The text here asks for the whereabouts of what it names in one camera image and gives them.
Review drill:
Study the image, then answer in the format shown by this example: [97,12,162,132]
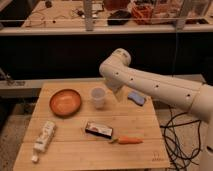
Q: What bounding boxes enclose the grey metal post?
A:
[83,0,93,31]

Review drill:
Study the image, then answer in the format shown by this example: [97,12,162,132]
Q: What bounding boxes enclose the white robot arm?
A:
[99,48,213,171]

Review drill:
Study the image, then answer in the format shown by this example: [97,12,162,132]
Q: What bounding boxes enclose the orange wooden bowl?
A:
[49,89,82,117]

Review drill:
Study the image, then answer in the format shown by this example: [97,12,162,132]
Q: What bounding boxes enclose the black cables on floor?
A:
[159,106,204,171]

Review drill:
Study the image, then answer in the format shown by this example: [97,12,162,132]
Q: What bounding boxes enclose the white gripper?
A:
[105,79,124,102]

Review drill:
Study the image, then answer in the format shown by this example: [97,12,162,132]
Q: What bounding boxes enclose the translucent white cup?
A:
[90,87,106,109]

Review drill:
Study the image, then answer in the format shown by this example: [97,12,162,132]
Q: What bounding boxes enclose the black object on bench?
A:
[107,10,131,26]

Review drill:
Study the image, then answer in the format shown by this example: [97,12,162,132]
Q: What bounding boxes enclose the white toothpaste tube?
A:
[31,121,56,163]

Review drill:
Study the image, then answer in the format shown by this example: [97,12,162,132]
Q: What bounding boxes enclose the orange carrot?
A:
[110,136,142,144]

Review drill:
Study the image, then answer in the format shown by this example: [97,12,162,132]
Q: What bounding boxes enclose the orange crate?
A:
[131,5,152,25]

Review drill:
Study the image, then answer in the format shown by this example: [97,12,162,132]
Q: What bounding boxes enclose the black rectangular box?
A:
[85,122,113,139]

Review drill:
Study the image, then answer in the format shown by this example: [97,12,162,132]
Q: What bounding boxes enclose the blue sponge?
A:
[127,91,146,106]

